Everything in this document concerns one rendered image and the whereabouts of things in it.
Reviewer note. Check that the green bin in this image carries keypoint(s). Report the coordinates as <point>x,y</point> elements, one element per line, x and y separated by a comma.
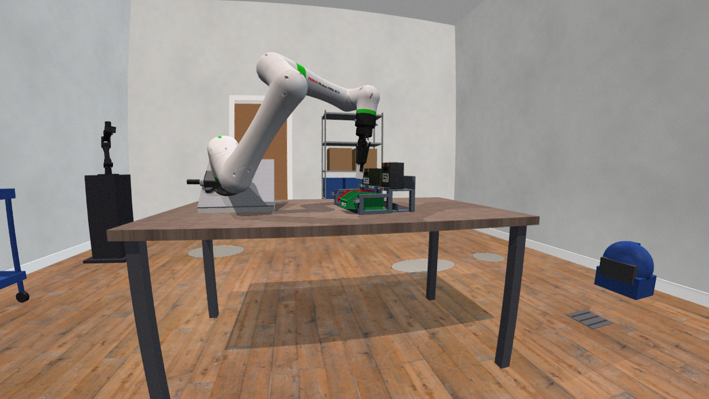
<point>369,203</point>

